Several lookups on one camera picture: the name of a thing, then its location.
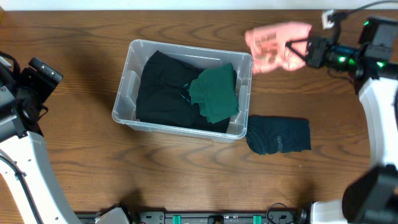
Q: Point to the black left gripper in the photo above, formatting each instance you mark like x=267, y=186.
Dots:
x=45, y=70

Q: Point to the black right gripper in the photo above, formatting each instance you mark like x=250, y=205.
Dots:
x=320, y=52

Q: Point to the pink printed shirt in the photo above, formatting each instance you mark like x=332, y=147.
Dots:
x=267, y=45

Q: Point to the green garment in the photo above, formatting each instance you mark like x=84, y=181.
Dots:
x=214, y=91

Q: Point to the dark teal garment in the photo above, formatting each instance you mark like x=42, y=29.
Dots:
x=277, y=134

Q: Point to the black trousers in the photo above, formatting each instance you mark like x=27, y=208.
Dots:
x=214, y=124

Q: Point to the black garment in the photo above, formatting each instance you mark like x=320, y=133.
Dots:
x=163, y=96

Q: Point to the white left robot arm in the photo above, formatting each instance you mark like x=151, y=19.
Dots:
x=25, y=164

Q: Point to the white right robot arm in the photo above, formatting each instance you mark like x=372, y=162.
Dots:
x=373, y=197

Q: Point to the clear plastic storage bin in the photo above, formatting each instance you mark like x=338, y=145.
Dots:
x=139, y=51

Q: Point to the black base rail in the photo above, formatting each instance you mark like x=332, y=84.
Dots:
x=276, y=215

